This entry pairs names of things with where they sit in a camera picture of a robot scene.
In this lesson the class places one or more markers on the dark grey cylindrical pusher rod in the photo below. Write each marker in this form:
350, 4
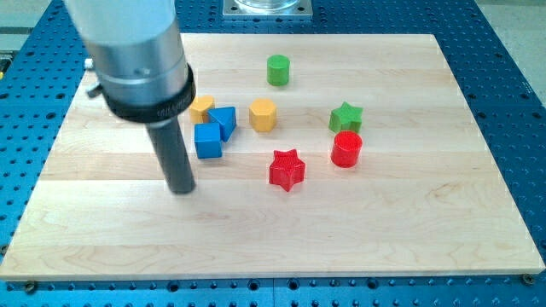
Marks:
169, 146

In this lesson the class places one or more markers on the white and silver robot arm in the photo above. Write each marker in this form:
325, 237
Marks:
138, 57

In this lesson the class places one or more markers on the red star block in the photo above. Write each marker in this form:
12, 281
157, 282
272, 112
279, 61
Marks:
287, 169

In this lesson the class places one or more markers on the green star block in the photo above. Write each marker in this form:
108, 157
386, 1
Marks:
346, 117

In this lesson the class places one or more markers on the yellow heart block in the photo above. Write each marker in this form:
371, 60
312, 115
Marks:
198, 110

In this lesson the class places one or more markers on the blue cube block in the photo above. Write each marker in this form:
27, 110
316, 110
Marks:
208, 142

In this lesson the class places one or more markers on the blue triangle block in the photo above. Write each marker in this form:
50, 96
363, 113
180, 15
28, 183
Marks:
226, 118

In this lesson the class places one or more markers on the yellow hexagon block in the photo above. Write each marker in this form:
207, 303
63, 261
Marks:
262, 115

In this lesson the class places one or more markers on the green cylinder block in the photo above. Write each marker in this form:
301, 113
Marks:
278, 67

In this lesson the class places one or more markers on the light wooden board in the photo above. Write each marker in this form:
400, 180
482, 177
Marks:
425, 198

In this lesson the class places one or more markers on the red cylinder block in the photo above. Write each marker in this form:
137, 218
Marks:
346, 149

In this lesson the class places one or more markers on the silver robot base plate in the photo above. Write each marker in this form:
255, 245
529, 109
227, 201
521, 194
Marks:
267, 9

